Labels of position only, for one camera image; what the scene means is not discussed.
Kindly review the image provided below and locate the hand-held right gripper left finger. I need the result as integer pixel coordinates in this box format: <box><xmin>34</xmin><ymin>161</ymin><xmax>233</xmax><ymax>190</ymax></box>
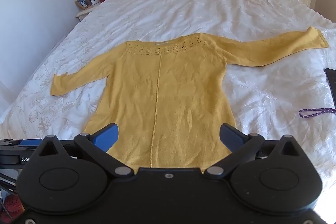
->
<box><xmin>34</xmin><ymin>123</ymin><xmax>135</xmax><ymax>178</ymax></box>

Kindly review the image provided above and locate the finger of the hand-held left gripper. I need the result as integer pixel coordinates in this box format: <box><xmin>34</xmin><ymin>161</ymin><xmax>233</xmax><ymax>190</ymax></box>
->
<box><xmin>0</xmin><ymin>138</ymin><xmax>43</xmax><ymax>148</ymax></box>

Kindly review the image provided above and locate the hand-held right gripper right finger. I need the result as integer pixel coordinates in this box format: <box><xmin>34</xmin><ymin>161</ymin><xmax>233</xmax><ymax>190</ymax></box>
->
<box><xmin>204</xmin><ymin>123</ymin><xmax>305</xmax><ymax>179</ymax></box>

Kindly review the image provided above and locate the red knitted item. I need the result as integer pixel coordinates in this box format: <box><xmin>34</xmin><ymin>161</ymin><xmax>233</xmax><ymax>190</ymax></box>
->
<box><xmin>2</xmin><ymin>194</ymin><xmax>26</xmax><ymax>217</ymax></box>

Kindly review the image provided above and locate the white embroidered bedspread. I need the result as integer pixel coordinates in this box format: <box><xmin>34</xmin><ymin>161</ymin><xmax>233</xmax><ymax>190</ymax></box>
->
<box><xmin>0</xmin><ymin>0</ymin><xmax>336</xmax><ymax>188</ymax></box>

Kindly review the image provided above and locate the wooden photo frame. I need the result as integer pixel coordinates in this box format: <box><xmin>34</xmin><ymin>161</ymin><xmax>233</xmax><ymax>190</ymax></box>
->
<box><xmin>75</xmin><ymin>0</ymin><xmax>91</xmax><ymax>10</ymax></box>

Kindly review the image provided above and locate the purple cord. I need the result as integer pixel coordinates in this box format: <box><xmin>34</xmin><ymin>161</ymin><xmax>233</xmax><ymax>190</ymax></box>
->
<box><xmin>299</xmin><ymin>108</ymin><xmax>336</xmax><ymax>118</ymax></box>

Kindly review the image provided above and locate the yellow knitted sweater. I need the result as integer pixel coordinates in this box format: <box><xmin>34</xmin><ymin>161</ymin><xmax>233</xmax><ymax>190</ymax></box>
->
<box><xmin>50</xmin><ymin>33</ymin><xmax>330</xmax><ymax>174</ymax></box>

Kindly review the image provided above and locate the black tablet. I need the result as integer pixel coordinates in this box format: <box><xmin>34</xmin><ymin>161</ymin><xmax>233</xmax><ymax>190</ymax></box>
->
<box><xmin>324</xmin><ymin>68</ymin><xmax>336</xmax><ymax>107</ymax></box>

